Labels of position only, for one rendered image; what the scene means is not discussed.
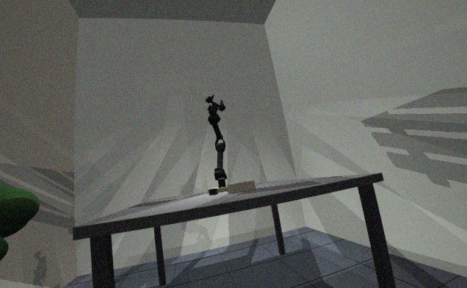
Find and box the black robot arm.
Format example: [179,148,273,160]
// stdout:
[207,105,227,188]

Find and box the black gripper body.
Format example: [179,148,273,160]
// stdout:
[206,96,225,111]

